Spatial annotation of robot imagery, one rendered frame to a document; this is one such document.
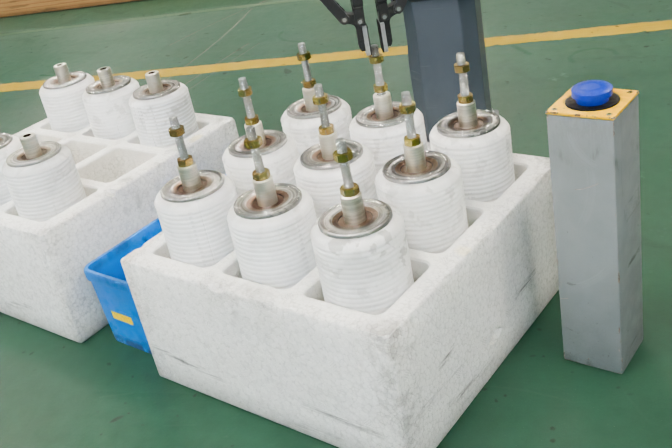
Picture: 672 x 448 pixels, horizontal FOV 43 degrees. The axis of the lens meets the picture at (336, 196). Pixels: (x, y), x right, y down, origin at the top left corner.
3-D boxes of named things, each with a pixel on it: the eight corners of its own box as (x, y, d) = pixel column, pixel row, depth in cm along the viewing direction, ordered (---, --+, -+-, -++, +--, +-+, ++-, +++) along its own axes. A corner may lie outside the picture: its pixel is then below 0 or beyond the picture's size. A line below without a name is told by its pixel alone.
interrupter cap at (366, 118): (378, 103, 115) (377, 98, 114) (426, 109, 110) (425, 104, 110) (344, 126, 110) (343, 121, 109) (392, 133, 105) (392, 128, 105)
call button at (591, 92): (581, 96, 89) (580, 77, 88) (619, 99, 87) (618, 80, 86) (565, 111, 87) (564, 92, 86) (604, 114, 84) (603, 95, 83)
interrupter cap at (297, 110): (316, 95, 121) (315, 91, 121) (353, 103, 116) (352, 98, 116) (276, 116, 117) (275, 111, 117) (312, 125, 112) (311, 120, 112)
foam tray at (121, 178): (112, 183, 170) (84, 98, 162) (259, 213, 147) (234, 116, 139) (-64, 288, 144) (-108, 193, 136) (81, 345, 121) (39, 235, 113)
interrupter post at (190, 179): (203, 191, 100) (196, 166, 98) (183, 196, 100) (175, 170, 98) (203, 182, 102) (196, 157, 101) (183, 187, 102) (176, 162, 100)
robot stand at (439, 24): (424, 121, 170) (402, -30, 156) (499, 116, 165) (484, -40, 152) (412, 154, 157) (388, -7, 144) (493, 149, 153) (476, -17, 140)
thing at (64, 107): (99, 159, 164) (69, 69, 155) (133, 165, 158) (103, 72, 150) (59, 182, 157) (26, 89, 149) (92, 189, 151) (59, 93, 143)
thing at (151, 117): (186, 175, 150) (158, 77, 142) (225, 182, 144) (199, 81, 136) (145, 201, 143) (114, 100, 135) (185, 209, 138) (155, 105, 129)
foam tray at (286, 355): (335, 230, 138) (314, 127, 129) (568, 279, 114) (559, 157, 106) (158, 376, 111) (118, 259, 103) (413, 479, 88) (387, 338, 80)
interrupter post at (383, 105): (383, 113, 111) (379, 89, 110) (398, 115, 110) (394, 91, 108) (372, 120, 110) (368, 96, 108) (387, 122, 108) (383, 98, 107)
